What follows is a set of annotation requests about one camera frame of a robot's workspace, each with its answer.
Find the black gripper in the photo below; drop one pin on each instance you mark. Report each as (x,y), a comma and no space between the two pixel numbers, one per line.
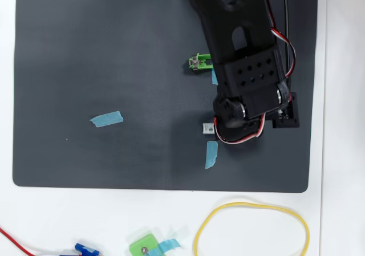
(228,131)

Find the white AA battery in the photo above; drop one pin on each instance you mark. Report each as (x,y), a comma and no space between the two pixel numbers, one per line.
(207,127)

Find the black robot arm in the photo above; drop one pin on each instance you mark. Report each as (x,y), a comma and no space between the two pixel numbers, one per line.
(256,16)

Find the blue tape strip across holder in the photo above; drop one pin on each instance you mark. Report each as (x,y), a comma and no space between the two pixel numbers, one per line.
(214,77)

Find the green battery holder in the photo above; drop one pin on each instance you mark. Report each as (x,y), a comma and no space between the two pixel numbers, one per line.
(206,66)

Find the short blue tape strip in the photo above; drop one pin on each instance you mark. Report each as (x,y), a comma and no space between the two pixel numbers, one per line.
(211,153)

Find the long blue tape strip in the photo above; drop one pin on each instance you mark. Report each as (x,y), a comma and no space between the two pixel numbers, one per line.
(108,118)

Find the blue tape on green block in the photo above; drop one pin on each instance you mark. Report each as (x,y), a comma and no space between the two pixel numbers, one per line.
(169,244)

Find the dark grey textured mat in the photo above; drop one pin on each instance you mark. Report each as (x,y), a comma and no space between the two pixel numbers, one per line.
(114,53)

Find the green block with screw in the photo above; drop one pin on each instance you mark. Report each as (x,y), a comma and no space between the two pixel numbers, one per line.
(139,246)

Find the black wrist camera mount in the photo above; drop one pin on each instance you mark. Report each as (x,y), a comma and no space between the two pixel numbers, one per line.
(291,116)

